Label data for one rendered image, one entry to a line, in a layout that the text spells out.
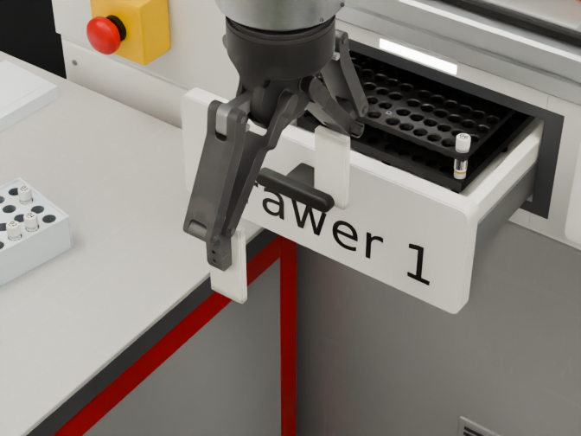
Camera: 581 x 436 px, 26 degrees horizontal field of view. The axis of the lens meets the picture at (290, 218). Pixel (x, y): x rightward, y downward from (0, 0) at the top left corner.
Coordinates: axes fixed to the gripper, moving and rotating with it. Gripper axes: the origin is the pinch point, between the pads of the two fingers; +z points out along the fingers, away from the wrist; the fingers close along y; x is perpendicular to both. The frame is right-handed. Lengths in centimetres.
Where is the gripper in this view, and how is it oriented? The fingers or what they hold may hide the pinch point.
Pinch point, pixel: (282, 235)
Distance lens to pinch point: 97.9
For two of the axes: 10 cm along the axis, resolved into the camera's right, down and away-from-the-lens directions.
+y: 5.8, -5.1, 6.3
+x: -8.1, -3.7, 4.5
